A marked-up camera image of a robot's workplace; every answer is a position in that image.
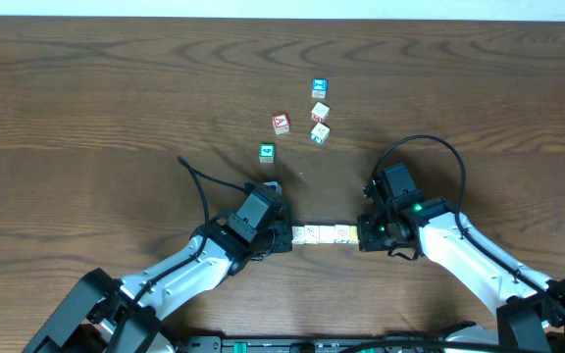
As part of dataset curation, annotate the yellow wooden block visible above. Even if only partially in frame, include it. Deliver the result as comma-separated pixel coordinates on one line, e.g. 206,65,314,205
349,226,359,244

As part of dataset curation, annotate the plain engraved wooden block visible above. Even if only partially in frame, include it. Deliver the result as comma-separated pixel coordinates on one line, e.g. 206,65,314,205
303,225,320,244

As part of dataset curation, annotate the red letter A block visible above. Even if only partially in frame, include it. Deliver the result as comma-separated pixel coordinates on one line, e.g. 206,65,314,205
272,113,290,135

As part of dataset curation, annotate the plain block blue side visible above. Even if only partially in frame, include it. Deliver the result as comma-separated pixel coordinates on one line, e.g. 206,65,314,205
292,227,305,244

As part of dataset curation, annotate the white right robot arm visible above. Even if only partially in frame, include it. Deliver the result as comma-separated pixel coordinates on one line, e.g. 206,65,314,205
357,164,565,352

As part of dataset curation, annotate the red M side block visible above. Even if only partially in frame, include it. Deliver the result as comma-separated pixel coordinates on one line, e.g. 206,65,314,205
310,102,330,124

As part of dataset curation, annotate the teal side wooden block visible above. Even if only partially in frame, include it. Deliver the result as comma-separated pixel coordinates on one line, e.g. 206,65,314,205
310,123,331,145

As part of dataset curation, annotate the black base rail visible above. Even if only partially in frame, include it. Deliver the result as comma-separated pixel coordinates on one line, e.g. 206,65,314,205
174,321,499,353

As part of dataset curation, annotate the green 4 number block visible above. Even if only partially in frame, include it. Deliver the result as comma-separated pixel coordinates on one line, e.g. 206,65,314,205
259,143,276,164

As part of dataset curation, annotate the blue top wooden block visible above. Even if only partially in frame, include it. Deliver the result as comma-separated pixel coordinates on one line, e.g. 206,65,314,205
311,78,329,99

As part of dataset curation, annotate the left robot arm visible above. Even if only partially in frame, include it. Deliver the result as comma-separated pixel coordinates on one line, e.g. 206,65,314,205
25,181,292,352

